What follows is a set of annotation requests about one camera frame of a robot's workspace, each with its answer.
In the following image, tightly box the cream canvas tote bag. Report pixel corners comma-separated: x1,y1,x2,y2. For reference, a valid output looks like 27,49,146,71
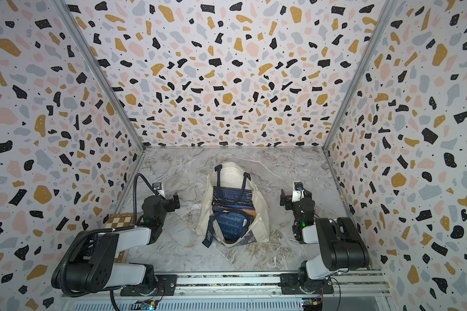
196,162,270,248

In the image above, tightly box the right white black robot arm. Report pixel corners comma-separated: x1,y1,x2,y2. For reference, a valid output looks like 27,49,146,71
280,183,370,295

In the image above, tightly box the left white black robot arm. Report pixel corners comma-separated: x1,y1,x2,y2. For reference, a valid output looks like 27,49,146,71
51,193,180,298

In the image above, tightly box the wooden chessboard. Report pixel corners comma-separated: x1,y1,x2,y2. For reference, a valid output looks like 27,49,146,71
104,213,134,264

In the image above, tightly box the left green circuit board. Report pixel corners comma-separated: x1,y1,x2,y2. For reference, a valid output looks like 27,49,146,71
139,300,158,310

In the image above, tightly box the right circuit board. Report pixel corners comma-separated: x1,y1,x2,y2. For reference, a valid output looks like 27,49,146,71
302,298,323,311

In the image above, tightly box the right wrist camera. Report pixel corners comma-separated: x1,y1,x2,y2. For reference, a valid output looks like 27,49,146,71
292,181,304,202

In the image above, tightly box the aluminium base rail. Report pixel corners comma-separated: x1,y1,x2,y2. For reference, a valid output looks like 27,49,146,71
59,269,395,310

